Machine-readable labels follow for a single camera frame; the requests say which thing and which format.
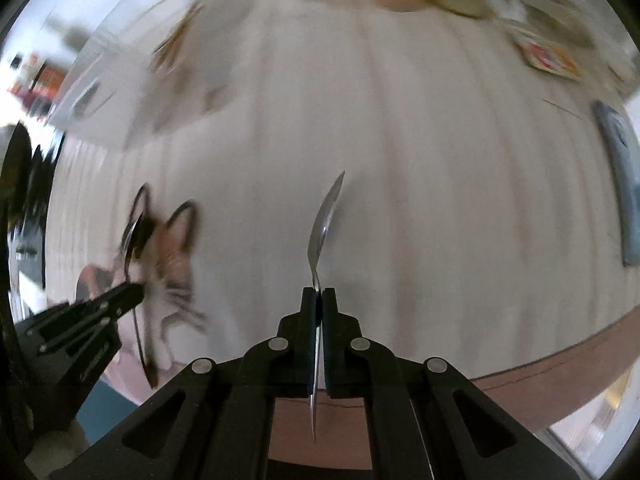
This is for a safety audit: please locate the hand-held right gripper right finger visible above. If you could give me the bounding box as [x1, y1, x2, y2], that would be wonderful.
[322, 287, 591, 480]

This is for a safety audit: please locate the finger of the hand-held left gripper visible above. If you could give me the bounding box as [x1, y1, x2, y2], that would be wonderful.
[47, 282, 147, 323]
[14, 307, 123, 358]

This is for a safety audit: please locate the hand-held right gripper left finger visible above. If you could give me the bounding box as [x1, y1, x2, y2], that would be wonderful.
[47, 287, 321, 480]

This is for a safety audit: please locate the steel spoon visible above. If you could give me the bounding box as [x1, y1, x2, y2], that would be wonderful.
[120, 212, 159, 389]
[305, 170, 347, 443]

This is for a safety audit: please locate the clear plastic tray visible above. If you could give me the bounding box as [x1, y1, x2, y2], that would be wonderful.
[46, 0, 253, 153]

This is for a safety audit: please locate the blue kitchen cabinet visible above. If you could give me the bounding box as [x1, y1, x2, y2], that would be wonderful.
[76, 379, 143, 443]

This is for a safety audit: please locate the cat print table mat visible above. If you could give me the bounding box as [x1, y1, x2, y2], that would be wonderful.
[42, 0, 640, 461]

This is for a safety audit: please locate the blue smartphone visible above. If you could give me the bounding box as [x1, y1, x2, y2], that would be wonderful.
[591, 100, 640, 267]

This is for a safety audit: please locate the small printed card box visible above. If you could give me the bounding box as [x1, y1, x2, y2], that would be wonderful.
[517, 27, 583, 82]

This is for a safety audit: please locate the wok with long handle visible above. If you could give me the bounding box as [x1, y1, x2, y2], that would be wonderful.
[0, 122, 33, 221]

